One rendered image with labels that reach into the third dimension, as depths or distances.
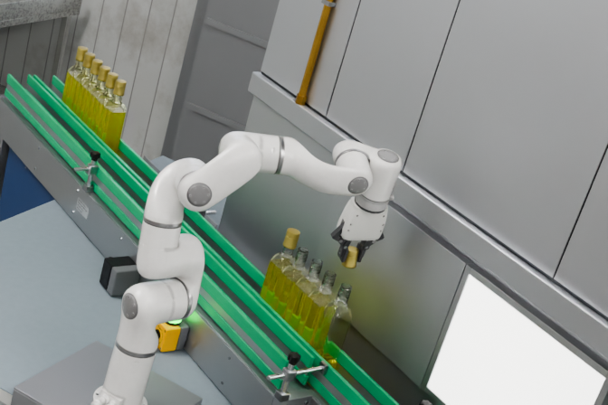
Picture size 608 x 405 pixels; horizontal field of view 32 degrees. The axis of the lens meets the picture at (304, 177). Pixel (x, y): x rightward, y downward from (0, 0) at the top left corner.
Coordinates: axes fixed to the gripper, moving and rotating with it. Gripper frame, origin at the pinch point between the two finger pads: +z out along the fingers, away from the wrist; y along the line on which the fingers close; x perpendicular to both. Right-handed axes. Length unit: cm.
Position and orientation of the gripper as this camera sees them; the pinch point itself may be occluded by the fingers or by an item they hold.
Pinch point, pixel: (351, 252)
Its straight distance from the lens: 250.4
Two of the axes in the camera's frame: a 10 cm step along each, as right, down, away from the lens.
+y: -9.2, -0.3, -3.9
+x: 2.9, 6.1, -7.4
